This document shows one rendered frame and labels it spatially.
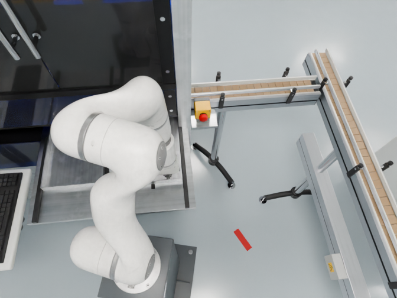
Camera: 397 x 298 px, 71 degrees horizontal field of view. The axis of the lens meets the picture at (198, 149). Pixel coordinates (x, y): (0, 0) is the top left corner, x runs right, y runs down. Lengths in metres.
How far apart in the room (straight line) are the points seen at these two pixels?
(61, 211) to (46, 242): 0.99
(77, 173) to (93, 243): 0.60
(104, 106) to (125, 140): 0.12
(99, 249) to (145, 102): 0.41
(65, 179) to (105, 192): 0.77
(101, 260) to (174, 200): 0.52
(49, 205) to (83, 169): 0.20
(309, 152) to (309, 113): 0.93
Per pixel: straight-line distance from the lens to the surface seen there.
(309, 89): 1.59
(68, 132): 0.56
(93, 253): 0.82
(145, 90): 0.63
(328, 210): 1.74
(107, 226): 0.69
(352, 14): 3.93
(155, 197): 1.25
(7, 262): 1.47
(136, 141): 0.51
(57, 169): 1.41
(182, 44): 0.98
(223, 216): 2.14
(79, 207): 1.31
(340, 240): 1.73
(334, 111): 1.56
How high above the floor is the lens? 2.06
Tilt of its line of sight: 62 degrees down
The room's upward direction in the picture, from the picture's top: 4 degrees clockwise
